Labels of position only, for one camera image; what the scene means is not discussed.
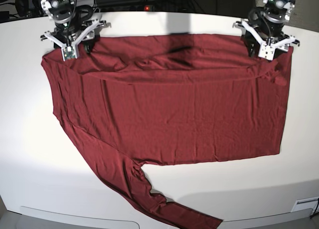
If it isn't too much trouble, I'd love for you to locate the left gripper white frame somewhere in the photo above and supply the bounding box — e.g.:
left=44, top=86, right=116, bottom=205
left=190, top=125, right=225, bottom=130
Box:
left=233, top=20, right=300, bottom=61

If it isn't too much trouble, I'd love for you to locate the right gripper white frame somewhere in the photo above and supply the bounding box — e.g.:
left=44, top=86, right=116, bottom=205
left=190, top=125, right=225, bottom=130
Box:
left=40, top=18, right=111, bottom=61

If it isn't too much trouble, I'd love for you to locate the dark red long-sleeve shirt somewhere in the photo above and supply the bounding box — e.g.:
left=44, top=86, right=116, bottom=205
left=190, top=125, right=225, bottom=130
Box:
left=41, top=34, right=294, bottom=229

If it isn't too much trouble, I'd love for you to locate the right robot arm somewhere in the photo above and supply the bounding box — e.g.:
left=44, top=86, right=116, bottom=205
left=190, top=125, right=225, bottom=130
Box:
left=40, top=0, right=107, bottom=61

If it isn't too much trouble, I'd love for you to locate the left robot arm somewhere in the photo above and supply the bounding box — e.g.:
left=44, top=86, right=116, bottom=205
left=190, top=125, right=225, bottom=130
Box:
left=40, top=0, right=300, bottom=61

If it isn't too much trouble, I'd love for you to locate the power strip with red light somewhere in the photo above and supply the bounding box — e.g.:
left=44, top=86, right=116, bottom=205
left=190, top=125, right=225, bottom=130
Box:
left=94, top=4, right=155, bottom=12

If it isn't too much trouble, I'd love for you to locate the white label plate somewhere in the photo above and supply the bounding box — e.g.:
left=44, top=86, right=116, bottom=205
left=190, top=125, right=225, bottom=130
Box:
left=291, top=197, right=319, bottom=213

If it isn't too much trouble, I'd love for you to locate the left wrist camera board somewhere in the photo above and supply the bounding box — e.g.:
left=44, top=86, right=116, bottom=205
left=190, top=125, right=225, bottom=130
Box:
left=258, top=44, right=276, bottom=61

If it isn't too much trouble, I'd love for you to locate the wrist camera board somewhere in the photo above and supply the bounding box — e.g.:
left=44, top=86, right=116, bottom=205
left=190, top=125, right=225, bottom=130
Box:
left=61, top=46, right=76, bottom=61
left=258, top=44, right=276, bottom=61

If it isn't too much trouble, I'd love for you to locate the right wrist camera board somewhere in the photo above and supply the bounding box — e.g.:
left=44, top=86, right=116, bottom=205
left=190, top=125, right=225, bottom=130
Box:
left=61, top=46, right=76, bottom=61

